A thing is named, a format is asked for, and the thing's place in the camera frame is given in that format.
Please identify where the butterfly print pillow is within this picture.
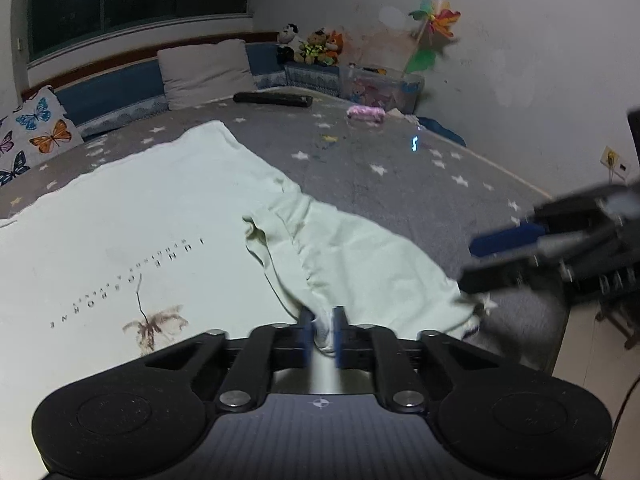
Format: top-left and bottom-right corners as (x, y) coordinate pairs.
(0, 86), (85, 188)

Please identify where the black cable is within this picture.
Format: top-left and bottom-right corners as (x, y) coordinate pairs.
(597, 375), (640, 476)

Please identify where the white wall socket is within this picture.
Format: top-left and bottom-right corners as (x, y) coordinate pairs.
(600, 146), (632, 175)

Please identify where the blue sofa bench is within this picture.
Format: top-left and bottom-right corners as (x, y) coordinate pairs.
(20, 30), (468, 148)

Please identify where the panda plush toy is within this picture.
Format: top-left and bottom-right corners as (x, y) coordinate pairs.
(276, 23), (306, 63)

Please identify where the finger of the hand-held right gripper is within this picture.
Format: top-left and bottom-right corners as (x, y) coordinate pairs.
(469, 221), (551, 260)
(459, 254), (545, 295)

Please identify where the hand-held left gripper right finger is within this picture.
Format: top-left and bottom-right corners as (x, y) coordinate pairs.
(334, 306), (503, 413)

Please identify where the orange plush toy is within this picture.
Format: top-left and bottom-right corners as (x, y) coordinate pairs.
(325, 31), (346, 65)

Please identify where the small pink toy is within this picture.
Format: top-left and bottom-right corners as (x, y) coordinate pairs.
(347, 105), (387, 123)

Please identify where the pale green shirt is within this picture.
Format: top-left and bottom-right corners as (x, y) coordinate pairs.
(0, 120), (483, 466)

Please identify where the wooden chair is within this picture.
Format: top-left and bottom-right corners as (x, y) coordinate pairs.
(595, 280), (640, 351)

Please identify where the clear plastic storage box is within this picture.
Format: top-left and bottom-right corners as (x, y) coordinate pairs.
(340, 64), (426, 115)

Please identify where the long black remote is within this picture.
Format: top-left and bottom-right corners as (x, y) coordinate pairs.
(233, 91), (313, 108)

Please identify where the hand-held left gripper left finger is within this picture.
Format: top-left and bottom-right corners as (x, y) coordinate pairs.
(142, 308), (315, 413)

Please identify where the colourful pinwheel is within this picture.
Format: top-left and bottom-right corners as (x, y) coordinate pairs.
(402, 0), (462, 78)

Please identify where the plain grey pillow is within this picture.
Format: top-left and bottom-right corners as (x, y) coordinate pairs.
(156, 39), (257, 111)

